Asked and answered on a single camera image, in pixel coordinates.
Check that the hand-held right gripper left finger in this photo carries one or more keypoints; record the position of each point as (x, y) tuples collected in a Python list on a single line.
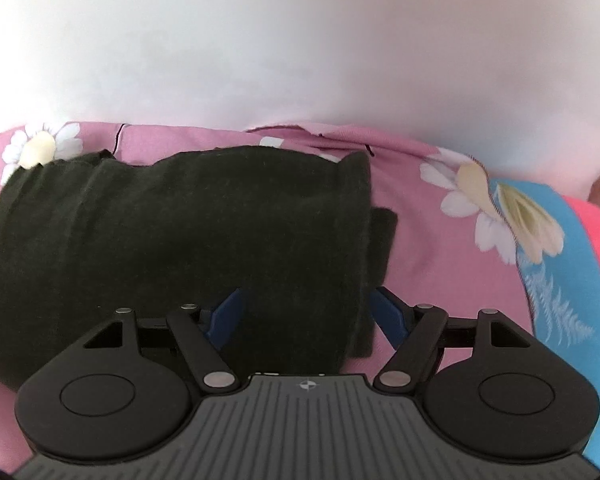
[(227, 317)]

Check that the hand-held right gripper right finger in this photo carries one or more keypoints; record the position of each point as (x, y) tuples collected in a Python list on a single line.
[(387, 316)]

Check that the black sweater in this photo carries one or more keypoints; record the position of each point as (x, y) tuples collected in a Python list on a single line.
[(180, 240)]

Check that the pink floral bedsheet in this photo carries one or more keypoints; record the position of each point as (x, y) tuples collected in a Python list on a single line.
[(430, 240)]

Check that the blue and pink floral cloth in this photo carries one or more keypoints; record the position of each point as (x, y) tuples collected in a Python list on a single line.
[(565, 270)]

